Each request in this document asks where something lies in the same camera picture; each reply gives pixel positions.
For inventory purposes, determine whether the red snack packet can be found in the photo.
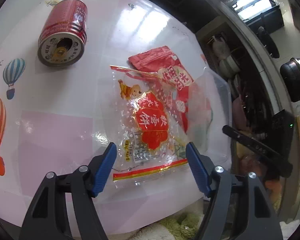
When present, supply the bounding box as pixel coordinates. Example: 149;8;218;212
128;46;213;133

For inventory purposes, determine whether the white plastic bag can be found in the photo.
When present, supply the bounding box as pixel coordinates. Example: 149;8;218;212
212;36;228;58

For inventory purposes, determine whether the red drink can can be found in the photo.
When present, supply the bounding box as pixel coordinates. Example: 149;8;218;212
37;0;88;68

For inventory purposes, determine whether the stack of bowls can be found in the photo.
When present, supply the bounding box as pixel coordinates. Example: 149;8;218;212
219;55;240;78

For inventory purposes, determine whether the concrete kitchen counter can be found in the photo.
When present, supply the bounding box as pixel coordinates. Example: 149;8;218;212
197;0;299;205

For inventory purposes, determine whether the black wok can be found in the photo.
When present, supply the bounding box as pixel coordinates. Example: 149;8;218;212
280;58;300;103

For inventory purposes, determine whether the balloon print table cover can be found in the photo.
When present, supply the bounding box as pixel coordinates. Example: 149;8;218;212
0;0;233;235

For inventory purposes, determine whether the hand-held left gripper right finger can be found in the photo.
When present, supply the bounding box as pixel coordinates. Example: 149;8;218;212
185;142;283;240

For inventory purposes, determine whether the clear wrapper with red label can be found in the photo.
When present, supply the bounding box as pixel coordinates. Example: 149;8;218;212
110;65;190;189

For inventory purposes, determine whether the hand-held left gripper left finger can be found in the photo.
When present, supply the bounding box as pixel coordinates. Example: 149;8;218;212
19;142;117;240

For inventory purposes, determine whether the black frying pan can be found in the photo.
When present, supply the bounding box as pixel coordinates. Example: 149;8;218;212
256;26;279;59

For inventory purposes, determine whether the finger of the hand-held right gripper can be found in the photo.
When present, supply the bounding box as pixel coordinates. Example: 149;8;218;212
222;124;293;178

